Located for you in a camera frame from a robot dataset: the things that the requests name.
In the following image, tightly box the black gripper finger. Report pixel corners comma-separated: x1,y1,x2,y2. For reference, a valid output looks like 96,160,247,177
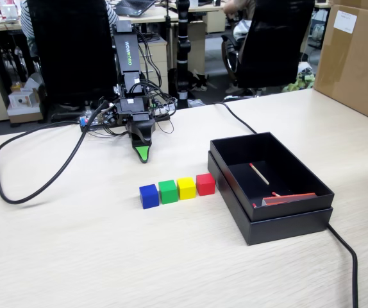
133,144,152,164
126,112,156,148

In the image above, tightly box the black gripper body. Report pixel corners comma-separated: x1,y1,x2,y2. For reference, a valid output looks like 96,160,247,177
116,98,147,124

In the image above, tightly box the blue wooden cube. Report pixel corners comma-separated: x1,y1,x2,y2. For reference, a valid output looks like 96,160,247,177
138,184,159,210

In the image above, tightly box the green wooden cube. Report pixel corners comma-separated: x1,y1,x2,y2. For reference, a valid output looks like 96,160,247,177
158,179,178,205

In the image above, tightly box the yellow wooden cube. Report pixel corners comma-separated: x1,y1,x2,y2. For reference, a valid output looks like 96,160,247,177
176,176,197,201

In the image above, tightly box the red wooden cube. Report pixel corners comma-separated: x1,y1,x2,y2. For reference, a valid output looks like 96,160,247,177
196,173,216,197

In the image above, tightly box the black cardboard box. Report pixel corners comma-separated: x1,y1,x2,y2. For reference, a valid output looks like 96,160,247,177
210,131,335,222

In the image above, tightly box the white box with small carton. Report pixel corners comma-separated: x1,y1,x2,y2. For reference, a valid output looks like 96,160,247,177
6,86,46,124

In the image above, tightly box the black open box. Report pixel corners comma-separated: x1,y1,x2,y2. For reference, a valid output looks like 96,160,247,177
206,150,334,246

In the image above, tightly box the large brown cardboard box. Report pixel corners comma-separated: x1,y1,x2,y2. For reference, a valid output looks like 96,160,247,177
312,0,368,128

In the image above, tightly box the black pole with white rings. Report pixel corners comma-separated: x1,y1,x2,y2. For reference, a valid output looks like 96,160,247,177
174,0,192,110

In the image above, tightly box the black office chair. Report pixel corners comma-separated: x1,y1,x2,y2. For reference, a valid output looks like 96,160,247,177
221,0,315,97
26,0,121,124

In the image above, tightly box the dark open laptop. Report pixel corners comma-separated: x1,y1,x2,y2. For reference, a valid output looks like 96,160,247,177
115,0,158,17

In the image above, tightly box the person in striped shirt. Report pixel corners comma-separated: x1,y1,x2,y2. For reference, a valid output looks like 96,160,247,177
19,0,121,60

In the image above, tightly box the orange matchbox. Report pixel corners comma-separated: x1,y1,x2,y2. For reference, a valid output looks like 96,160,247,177
262,192,319,207

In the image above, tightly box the green and white toy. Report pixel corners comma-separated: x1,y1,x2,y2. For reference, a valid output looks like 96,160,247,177
281,62,316,94

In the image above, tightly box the white shipping label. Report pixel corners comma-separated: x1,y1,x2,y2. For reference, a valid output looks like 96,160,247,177
333,10,358,35

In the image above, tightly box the small wrist camera board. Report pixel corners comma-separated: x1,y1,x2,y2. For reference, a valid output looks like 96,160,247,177
99,107,118,126

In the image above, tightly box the thick black cable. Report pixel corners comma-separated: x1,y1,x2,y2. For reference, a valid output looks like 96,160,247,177
212,101,360,308
0,101,114,205

